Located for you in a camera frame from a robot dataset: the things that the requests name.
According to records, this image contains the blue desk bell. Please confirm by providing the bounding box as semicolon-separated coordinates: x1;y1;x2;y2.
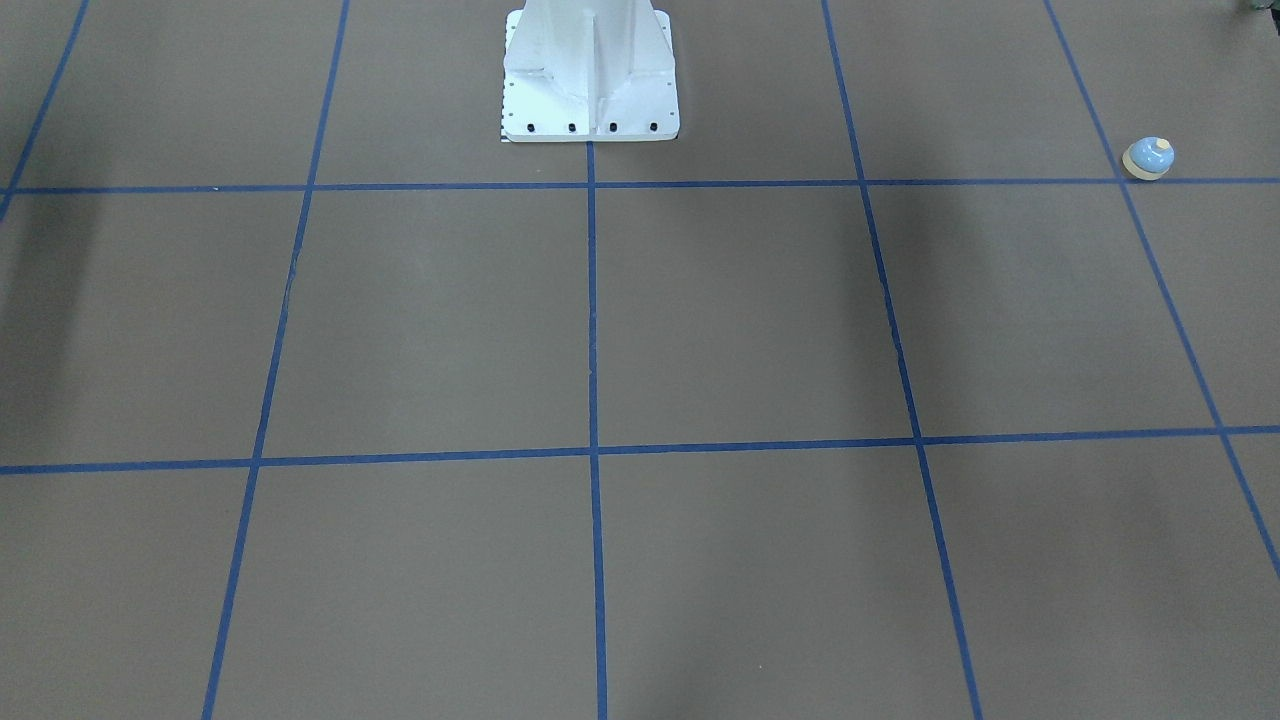
1121;136;1176;182

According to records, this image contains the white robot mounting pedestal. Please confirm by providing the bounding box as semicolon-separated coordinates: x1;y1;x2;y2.
500;1;681;143

